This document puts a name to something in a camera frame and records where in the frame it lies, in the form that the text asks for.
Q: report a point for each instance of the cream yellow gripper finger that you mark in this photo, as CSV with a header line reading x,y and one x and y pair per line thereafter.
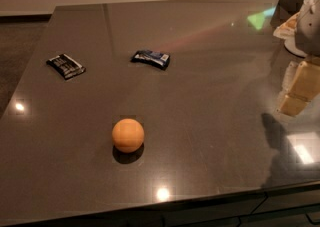
x,y
301,84

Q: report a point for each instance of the orange fruit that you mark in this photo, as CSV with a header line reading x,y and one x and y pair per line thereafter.
x,y
128,135

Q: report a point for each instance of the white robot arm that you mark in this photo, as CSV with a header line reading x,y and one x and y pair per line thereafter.
x,y
304,25

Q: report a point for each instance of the black rxbar chocolate wrapper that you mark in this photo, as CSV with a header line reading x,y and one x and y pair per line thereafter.
x,y
66,66

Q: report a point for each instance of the dark box in corner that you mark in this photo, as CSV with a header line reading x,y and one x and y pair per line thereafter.
x,y
284,10

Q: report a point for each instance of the blue snack bar wrapper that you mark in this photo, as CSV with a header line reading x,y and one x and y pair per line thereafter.
x,y
156,59

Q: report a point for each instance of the white round base plate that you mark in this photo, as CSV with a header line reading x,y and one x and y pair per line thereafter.
x,y
295,46

